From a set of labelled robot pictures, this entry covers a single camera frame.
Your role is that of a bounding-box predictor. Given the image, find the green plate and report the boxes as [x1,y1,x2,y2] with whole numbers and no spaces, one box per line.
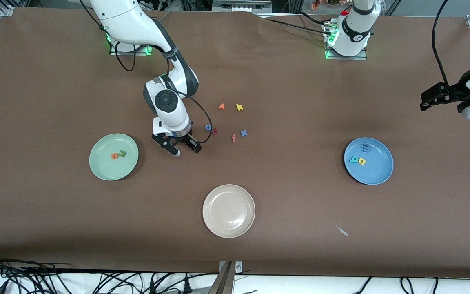
[89,133,140,181]

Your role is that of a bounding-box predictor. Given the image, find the beige plate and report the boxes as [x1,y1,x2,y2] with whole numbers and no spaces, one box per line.
[202,184,256,238]

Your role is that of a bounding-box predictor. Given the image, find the blue plate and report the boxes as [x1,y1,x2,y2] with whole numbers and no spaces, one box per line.
[344,137,394,185]

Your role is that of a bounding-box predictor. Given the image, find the brown table mat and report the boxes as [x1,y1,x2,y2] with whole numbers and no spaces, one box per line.
[0,6,470,279]

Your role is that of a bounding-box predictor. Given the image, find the orange flowers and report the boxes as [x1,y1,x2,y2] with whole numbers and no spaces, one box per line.
[310,0,341,11]

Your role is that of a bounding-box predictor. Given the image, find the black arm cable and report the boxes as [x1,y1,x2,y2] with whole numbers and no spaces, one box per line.
[113,24,213,144]
[432,0,451,86]

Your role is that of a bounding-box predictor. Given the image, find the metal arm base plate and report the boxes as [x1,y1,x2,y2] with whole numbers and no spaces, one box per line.
[325,22,368,61]
[110,41,155,56]

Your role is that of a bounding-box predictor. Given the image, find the metal table bracket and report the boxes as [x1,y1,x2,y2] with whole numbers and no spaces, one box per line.
[208,261,243,294]

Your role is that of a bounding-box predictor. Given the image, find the black base cable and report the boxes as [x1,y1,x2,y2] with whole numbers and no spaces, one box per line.
[294,10,337,27]
[266,17,327,35]

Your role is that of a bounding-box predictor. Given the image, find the grey metal frame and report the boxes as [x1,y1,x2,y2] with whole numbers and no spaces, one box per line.
[212,0,273,13]

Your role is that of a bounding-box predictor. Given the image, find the black floor cable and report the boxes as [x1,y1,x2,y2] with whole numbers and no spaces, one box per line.
[0,251,74,294]
[353,277,372,294]

